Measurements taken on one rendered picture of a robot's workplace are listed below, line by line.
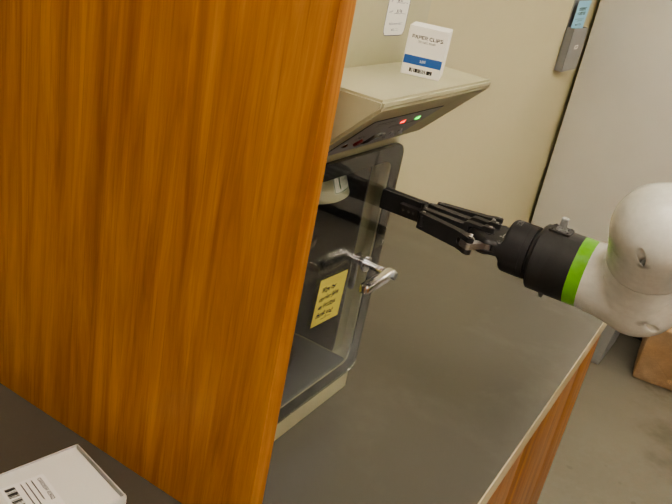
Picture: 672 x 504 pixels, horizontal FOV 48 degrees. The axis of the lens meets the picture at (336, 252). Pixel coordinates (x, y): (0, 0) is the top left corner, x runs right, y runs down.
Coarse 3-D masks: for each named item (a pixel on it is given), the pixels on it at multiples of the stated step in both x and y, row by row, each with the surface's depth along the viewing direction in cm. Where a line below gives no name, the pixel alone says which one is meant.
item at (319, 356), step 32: (352, 160) 99; (384, 160) 108; (352, 192) 103; (320, 224) 98; (352, 224) 107; (384, 224) 116; (320, 256) 102; (352, 256) 111; (352, 288) 115; (352, 320) 120; (320, 352) 114; (352, 352) 125; (288, 384) 108; (320, 384) 118
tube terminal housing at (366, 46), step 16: (368, 0) 90; (384, 0) 94; (416, 0) 101; (368, 16) 92; (384, 16) 95; (416, 16) 103; (352, 32) 90; (368, 32) 93; (352, 48) 91; (368, 48) 95; (384, 48) 98; (400, 48) 102; (352, 64) 93; (368, 64) 96; (384, 144) 109; (336, 384) 127; (320, 400) 124; (288, 416) 115; (304, 416) 121
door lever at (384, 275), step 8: (368, 256) 115; (368, 264) 115; (376, 264) 115; (376, 272) 115; (384, 272) 112; (392, 272) 113; (368, 280) 109; (376, 280) 109; (384, 280) 111; (360, 288) 108; (368, 288) 107; (376, 288) 110
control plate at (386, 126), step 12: (432, 108) 95; (384, 120) 84; (396, 120) 89; (408, 120) 94; (420, 120) 100; (360, 132) 84; (372, 132) 89; (384, 132) 94; (396, 132) 100; (360, 144) 93
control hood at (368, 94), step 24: (360, 72) 90; (384, 72) 93; (456, 72) 103; (360, 96) 79; (384, 96) 80; (408, 96) 83; (432, 96) 88; (456, 96) 96; (336, 120) 81; (360, 120) 80; (432, 120) 108; (336, 144) 84
